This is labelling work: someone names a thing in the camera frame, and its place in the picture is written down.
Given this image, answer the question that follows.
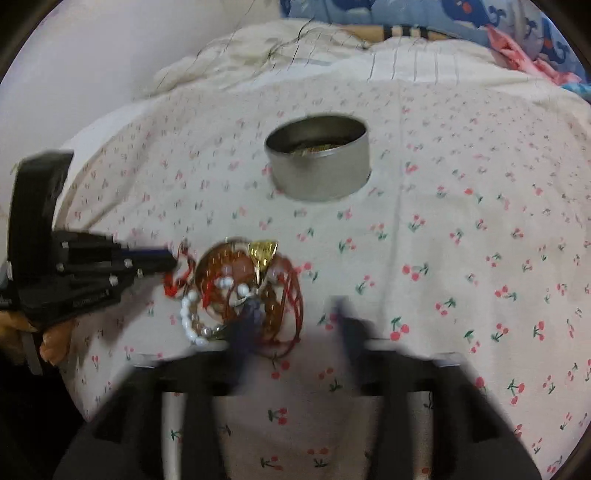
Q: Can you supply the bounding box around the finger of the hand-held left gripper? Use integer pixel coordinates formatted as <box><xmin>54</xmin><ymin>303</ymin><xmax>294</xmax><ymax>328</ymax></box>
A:
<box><xmin>53</xmin><ymin>231</ymin><xmax>178</xmax><ymax>273</ymax></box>
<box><xmin>55</xmin><ymin>264</ymin><xmax>178</xmax><ymax>296</ymax></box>

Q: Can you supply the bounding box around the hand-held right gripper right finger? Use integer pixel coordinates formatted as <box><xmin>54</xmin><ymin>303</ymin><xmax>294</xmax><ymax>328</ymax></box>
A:
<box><xmin>323</xmin><ymin>295</ymin><xmax>543</xmax><ymax>480</ymax></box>

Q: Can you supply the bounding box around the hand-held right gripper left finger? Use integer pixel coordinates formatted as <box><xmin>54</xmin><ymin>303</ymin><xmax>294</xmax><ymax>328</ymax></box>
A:
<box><xmin>53</xmin><ymin>295</ymin><xmax>259</xmax><ymax>480</ymax></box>

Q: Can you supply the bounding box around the red string bracelet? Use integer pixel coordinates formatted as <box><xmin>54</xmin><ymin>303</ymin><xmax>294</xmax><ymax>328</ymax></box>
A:
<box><xmin>164</xmin><ymin>242</ymin><xmax>197</xmax><ymax>298</ymax></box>

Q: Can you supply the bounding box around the white pearl bracelet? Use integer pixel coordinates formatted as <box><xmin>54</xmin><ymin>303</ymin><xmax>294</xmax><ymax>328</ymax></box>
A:
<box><xmin>180</xmin><ymin>276</ymin><xmax>254</xmax><ymax>346</ymax></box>

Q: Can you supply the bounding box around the amber bead bracelet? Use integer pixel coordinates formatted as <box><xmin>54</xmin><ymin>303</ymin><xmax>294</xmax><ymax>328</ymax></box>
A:
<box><xmin>194</xmin><ymin>240</ymin><xmax>296</xmax><ymax>344</ymax></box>

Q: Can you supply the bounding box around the round metal tin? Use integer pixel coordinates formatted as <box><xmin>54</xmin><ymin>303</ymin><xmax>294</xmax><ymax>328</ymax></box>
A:
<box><xmin>264</xmin><ymin>115</ymin><xmax>374</xmax><ymax>202</ymax></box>

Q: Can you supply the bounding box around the person's left hand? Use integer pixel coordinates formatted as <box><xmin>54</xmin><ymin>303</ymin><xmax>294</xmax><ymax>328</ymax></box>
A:
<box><xmin>39</xmin><ymin>320</ymin><xmax>77</xmax><ymax>365</ymax></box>

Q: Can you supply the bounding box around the gold fan-shaped pendant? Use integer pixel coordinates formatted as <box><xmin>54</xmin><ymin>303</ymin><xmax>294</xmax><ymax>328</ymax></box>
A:
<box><xmin>248</xmin><ymin>239</ymin><xmax>280</xmax><ymax>275</ymax></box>

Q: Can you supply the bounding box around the cherry print blanket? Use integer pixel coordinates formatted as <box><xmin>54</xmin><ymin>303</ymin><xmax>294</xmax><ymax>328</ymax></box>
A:
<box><xmin>55</xmin><ymin>60</ymin><xmax>591</xmax><ymax>480</ymax></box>

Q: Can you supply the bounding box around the cream quilt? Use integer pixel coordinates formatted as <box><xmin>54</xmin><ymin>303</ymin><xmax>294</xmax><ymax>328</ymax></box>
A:
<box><xmin>143</xmin><ymin>21</ymin><xmax>370</xmax><ymax>100</ymax></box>

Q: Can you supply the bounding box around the white pinstriped sheet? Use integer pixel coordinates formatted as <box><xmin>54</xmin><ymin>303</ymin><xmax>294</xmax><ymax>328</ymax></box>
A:
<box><xmin>295</xmin><ymin>37</ymin><xmax>559</xmax><ymax>90</ymax></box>

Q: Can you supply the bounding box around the tan black-striped cloth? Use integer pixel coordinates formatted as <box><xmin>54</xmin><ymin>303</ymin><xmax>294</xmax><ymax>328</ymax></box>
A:
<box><xmin>342</xmin><ymin>24</ymin><xmax>446</xmax><ymax>47</ymax></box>

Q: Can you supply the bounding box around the pink cloth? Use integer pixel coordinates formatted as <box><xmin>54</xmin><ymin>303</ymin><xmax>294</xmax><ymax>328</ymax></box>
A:
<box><xmin>484</xmin><ymin>25</ymin><xmax>583</xmax><ymax>88</ymax></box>

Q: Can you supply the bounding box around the blue whale print pillow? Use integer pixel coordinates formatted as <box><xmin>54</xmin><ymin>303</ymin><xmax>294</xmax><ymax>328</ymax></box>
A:
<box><xmin>279</xmin><ymin>0</ymin><xmax>583</xmax><ymax>75</ymax></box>

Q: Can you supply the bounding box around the dark red cord bracelet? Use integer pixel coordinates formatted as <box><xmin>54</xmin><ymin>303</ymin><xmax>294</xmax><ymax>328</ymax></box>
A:
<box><xmin>271</xmin><ymin>265</ymin><xmax>306</xmax><ymax>358</ymax></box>

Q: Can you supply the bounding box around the thin dark cord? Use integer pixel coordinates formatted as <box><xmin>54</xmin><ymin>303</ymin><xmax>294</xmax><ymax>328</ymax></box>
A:
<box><xmin>194</xmin><ymin>0</ymin><xmax>338</xmax><ymax>77</ymax></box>

